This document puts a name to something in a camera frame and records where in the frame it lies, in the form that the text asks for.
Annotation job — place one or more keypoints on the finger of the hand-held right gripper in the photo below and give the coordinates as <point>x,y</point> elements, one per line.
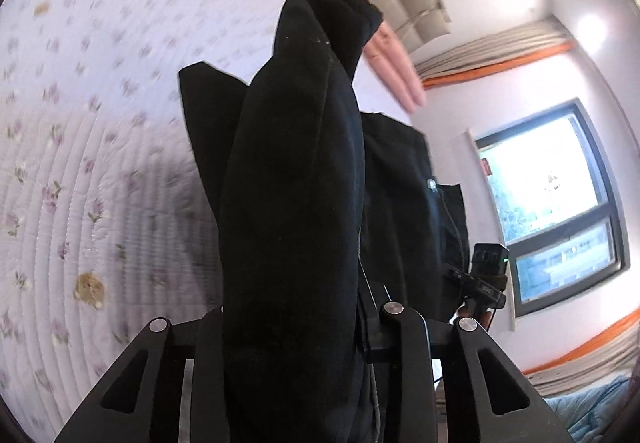
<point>460,280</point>

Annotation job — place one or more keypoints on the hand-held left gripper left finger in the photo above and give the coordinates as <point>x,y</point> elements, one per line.
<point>210,348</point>

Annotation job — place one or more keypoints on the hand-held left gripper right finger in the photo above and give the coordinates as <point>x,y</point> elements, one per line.
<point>375,328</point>

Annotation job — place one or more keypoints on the black hooded jacket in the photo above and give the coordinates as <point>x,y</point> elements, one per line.
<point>290,173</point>

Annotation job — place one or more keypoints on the person's right hand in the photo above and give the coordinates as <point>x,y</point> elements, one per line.
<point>484,317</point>

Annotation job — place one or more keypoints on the dark framed window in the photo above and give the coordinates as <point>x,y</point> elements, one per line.
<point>550,203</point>

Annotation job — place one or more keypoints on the beige curtain with orange band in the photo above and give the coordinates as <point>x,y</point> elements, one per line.
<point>495,50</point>
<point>590,358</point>

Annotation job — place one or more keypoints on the light blue blanket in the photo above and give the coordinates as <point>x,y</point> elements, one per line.
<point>595,410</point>

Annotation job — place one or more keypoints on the pink pillow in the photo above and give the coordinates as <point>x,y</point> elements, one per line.
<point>400,68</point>

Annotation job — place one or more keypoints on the floral quilted bedspread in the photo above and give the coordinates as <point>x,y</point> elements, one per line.
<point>100,123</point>

